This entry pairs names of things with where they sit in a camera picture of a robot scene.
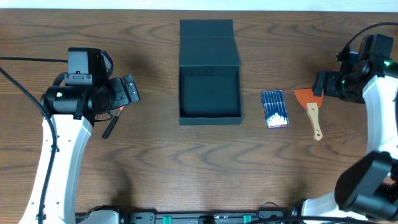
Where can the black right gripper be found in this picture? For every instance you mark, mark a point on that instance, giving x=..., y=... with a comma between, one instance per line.
x=332, y=86

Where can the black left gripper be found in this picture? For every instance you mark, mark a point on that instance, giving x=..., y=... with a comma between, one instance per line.
x=123, y=91

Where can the orange scraper wooden handle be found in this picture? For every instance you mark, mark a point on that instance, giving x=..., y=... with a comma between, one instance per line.
x=311, y=104

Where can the clear screwdriver set case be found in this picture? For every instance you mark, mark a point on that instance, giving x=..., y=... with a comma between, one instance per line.
x=274, y=109

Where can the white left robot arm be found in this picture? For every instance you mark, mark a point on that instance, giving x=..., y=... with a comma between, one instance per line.
x=71, y=106

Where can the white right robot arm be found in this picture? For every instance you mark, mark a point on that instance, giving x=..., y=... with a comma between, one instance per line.
x=367, y=191

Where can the black open gift box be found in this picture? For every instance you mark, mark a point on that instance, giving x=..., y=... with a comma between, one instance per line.
x=209, y=68

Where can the black handled screwdriver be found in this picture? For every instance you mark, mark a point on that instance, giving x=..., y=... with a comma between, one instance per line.
x=112, y=124

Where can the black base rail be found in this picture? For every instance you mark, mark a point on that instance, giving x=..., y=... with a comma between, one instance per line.
x=217, y=217

